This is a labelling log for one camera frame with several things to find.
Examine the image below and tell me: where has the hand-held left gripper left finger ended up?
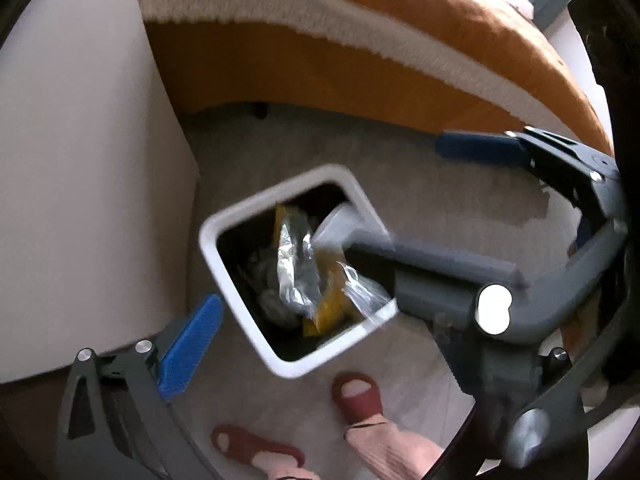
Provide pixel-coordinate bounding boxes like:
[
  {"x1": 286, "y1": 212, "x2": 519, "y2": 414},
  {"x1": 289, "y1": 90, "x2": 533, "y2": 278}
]
[{"x1": 55, "y1": 294, "x2": 224, "y2": 480}]

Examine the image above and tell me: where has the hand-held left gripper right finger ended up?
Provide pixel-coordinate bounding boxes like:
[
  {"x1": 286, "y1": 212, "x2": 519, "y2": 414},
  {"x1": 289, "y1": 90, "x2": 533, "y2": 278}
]
[{"x1": 540, "y1": 347, "x2": 588, "y2": 463}]

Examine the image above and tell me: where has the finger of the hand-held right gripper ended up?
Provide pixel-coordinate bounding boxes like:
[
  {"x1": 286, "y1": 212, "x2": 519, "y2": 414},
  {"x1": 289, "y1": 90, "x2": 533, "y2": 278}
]
[
  {"x1": 344, "y1": 220, "x2": 630, "y2": 467},
  {"x1": 435, "y1": 126, "x2": 629, "y2": 224}
]

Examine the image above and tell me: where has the clear plastic bag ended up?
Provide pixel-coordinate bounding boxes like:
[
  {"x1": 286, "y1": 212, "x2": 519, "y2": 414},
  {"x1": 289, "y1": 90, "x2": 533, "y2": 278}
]
[{"x1": 339, "y1": 260, "x2": 399, "y2": 332}]

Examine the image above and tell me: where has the clear plastic cup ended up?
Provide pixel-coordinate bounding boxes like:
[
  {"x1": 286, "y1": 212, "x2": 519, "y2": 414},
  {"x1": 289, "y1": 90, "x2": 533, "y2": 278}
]
[{"x1": 312, "y1": 202, "x2": 362, "y2": 252}]

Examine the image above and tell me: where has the yellow foil snack packet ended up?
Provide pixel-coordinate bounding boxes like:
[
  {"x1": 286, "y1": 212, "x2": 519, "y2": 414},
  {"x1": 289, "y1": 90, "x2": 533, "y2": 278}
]
[{"x1": 272, "y1": 202, "x2": 368, "y2": 337}]

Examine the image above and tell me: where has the white trash bin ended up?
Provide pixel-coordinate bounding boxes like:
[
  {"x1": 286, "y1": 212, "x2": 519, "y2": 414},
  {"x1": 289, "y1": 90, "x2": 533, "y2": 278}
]
[{"x1": 198, "y1": 164, "x2": 402, "y2": 380}]

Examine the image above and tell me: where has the crumpled grey paper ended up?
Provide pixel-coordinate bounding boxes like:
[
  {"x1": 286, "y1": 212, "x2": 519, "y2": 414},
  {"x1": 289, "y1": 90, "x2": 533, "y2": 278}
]
[{"x1": 245, "y1": 252, "x2": 301, "y2": 326}]

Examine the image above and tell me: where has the small white cloth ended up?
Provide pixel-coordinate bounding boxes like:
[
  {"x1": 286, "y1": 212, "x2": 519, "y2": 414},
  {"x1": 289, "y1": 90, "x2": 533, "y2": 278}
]
[{"x1": 499, "y1": 0, "x2": 537, "y2": 17}]

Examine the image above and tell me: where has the person's right leg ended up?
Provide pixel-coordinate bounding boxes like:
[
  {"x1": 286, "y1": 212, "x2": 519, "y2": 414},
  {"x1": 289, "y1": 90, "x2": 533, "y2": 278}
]
[{"x1": 345, "y1": 414, "x2": 447, "y2": 480}]

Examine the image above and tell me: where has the orange bed base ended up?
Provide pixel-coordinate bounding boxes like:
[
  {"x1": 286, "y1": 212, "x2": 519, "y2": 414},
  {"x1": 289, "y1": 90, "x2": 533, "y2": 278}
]
[{"x1": 144, "y1": 19, "x2": 533, "y2": 137}]

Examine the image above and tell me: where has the white cabinet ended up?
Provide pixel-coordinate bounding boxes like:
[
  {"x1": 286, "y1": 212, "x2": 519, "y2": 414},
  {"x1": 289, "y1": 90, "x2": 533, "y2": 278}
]
[{"x1": 0, "y1": 0, "x2": 202, "y2": 387}]

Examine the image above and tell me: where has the white knitted blanket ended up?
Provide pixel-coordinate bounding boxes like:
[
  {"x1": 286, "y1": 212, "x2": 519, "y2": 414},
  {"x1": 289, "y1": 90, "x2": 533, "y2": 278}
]
[{"x1": 132, "y1": 0, "x2": 568, "y2": 127}]

